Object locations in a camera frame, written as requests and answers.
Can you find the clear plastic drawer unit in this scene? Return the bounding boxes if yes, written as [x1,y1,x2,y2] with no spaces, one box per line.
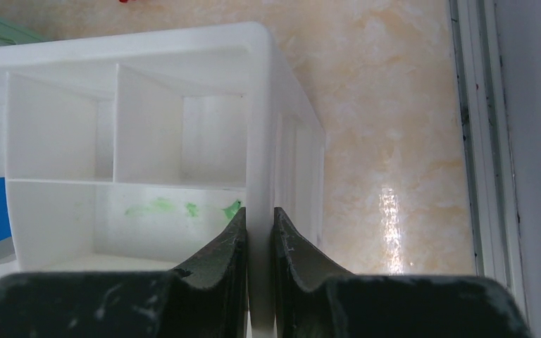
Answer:
[0,22,325,337]

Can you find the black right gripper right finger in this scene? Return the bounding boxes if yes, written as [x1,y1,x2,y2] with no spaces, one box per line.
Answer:
[272,207,531,337]

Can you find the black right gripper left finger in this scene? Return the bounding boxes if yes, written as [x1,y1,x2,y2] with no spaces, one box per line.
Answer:
[0,208,247,337]

